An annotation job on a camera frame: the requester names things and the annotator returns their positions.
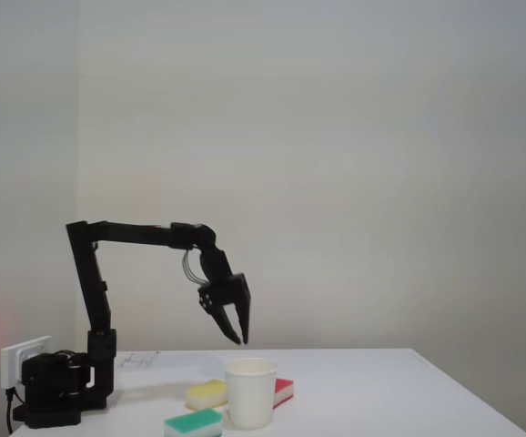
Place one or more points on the white power strip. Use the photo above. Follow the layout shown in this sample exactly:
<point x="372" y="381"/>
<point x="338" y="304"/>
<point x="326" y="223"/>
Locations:
<point x="17" y="359"/>

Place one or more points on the red sponge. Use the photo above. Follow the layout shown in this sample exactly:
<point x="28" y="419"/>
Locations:
<point x="285" y="391"/>

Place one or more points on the yellow sponge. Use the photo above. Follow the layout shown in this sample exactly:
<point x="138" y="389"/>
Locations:
<point x="206" y="393"/>

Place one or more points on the white paper cup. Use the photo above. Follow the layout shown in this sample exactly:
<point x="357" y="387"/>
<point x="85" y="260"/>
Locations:
<point x="250" y="396"/>

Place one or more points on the green sponge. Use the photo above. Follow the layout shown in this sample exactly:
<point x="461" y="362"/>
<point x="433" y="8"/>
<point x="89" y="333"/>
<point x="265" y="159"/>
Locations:
<point x="195" y="423"/>

